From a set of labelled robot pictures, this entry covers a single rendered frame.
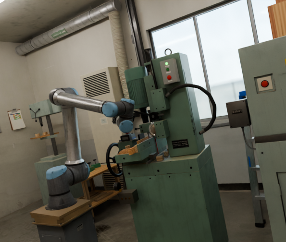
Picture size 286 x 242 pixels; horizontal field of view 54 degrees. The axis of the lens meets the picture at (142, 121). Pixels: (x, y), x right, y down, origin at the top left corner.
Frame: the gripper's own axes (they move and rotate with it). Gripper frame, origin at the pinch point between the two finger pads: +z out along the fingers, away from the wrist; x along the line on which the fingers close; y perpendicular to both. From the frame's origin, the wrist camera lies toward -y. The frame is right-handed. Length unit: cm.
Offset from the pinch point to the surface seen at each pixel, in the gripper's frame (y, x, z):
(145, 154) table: -17.4, 21.5, -26.0
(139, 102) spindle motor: -12.7, -12.3, -5.3
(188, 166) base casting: -41, 21, -47
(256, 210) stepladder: -123, 66, -28
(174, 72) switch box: -27, -39, -29
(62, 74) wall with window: 43, 0, 266
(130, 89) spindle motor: -5.9, -20.1, 1.2
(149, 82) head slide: -17.1, -28.1, -7.6
